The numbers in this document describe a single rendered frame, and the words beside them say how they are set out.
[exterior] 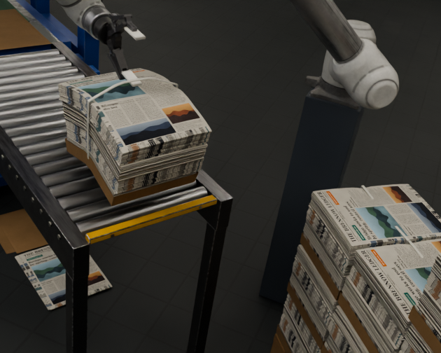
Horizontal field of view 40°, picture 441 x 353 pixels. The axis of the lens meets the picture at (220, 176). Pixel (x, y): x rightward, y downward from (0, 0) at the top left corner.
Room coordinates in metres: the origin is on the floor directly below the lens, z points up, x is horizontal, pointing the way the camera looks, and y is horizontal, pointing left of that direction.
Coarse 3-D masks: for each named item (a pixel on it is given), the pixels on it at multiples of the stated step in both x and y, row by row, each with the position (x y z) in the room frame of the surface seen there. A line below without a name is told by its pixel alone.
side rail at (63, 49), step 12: (60, 48) 2.52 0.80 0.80; (72, 60) 2.41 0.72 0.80; (84, 72) 2.32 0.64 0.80; (204, 180) 1.66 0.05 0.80; (216, 192) 1.61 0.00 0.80; (216, 204) 1.57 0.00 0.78; (228, 204) 1.58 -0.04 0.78; (204, 216) 1.61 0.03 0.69; (216, 216) 1.56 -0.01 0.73; (228, 216) 1.59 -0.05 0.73; (216, 228) 1.56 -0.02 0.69
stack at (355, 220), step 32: (320, 192) 1.67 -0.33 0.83; (352, 192) 1.69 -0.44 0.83; (384, 192) 1.72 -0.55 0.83; (416, 192) 1.76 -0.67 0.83; (320, 224) 1.59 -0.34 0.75; (352, 224) 1.51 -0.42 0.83; (384, 224) 1.54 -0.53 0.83; (416, 224) 1.57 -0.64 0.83; (320, 256) 1.54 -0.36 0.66; (352, 256) 1.41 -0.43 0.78; (384, 256) 1.38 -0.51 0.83; (416, 256) 1.41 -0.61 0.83; (320, 288) 1.50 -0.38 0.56; (352, 288) 1.36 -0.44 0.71; (384, 288) 1.24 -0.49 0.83; (416, 288) 1.27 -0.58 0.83; (288, 320) 1.62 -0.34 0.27; (320, 320) 1.45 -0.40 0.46; (384, 320) 1.21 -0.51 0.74; (320, 352) 1.41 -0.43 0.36; (352, 352) 1.26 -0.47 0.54; (384, 352) 1.16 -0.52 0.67; (416, 352) 1.08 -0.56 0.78
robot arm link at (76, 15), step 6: (78, 0) 1.72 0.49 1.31; (84, 0) 1.74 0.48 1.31; (90, 0) 1.75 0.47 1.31; (96, 0) 1.77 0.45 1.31; (66, 6) 1.72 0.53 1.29; (72, 6) 1.72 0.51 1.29; (78, 6) 1.73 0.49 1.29; (84, 6) 1.74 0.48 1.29; (90, 6) 1.74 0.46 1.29; (66, 12) 1.75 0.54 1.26; (72, 12) 1.73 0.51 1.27; (78, 12) 1.73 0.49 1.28; (84, 12) 1.73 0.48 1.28; (72, 18) 1.75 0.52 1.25; (78, 18) 1.73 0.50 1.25; (78, 24) 1.74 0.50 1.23
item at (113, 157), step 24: (168, 96) 1.58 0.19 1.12; (96, 120) 1.44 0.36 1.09; (120, 120) 1.43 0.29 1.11; (144, 120) 1.45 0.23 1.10; (168, 120) 1.48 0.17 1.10; (192, 120) 1.51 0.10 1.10; (96, 144) 1.44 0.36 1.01; (120, 144) 1.34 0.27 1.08; (144, 144) 1.37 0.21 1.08; (168, 144) 1.41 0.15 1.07; (192, 144) 1.47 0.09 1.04; (120, 168) 1.33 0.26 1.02; (144, 168) 1.38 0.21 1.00; (168, 168) 1.44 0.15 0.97; (192, 168) 1.51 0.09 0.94; (120, 192) 1.36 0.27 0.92
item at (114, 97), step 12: (144, 84) 1.63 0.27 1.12; (156, 84) 1.64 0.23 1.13; (168, 84) 1.66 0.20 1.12; (84, 96) 1.50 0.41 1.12; (108, 96) 1.52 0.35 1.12; (120, 96) 1.53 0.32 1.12; (132, 96) 1.54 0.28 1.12; (144, 96) 1.56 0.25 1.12; (156, 96) 1.57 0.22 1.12; (84, 108) 1.50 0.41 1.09; (96, 108) 1.45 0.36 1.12; (84, 120) 1.50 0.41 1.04
